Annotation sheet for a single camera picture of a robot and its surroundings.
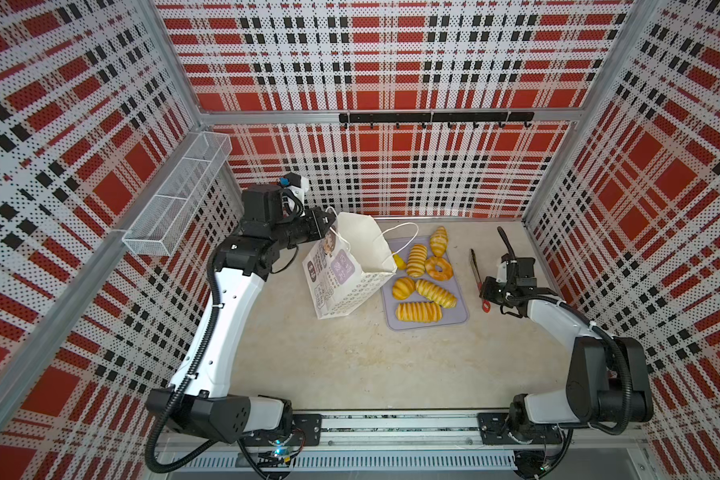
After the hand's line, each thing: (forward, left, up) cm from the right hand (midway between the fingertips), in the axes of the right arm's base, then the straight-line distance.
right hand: (484, 289), depth 91 cm
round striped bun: (+3, +25, -3) cm, 26 cm away
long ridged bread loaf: (+1, +15, -4) cm, 15 cm away
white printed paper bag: (-3, +39, +21) cm, 44 cm away
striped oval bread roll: (+15, +19, -5) cm, 25 cm away
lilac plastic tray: (+3, +26, +18) cm, 32 cm away
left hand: (0, +43, +30) cm, 52 cm away
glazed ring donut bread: (+13, +12, -6) cm, 19 cm away
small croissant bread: (+23, +11, -3) cm, 25 cm away
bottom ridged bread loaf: (-6, +20, -4) cm, 21 cm away
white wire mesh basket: (+17, +101, +13) cm, 104 cm away
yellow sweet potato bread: (+14, +25, -5) cm, 29 cm away
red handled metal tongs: (-5, +1, 0) cm, 5 cm away
